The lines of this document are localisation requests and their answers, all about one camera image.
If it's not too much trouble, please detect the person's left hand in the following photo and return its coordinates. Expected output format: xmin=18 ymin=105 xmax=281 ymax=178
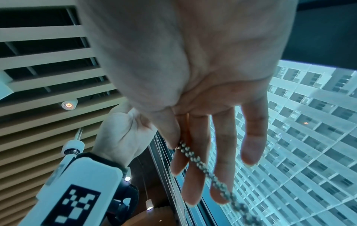
xmin=91 ymin=102 xmax=158 ymax=171

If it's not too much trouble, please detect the person's right hand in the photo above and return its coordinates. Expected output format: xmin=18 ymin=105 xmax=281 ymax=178
xmin=77 ymin=0 xmax=298 ymax=207

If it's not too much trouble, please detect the metal bead chain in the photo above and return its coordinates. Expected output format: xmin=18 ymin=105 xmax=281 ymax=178
xmin=176 ymin=141 xmax=264 ymax=226

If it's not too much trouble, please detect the white hanging spotlight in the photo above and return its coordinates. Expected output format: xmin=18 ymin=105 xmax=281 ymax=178
xmin=62 ymin=127 xmax=86 ymax=157

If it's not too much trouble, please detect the round ceiling spotlight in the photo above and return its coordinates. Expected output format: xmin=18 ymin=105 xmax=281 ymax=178
xmin=61 ymin=99 xmax=79 ymax=110

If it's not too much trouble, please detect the white high-rise building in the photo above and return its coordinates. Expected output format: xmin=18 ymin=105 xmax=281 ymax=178
xmin=201 ymin=60 xmax=357 ymax=226

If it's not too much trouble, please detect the white wrist camera with marker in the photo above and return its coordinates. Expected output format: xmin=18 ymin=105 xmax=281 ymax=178
xmin=33 ymin=152 xmax=140 ymax=226

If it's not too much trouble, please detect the window frame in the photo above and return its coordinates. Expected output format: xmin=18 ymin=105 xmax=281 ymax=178
xmin=147 ymin=131 xmax=221 ymax=226

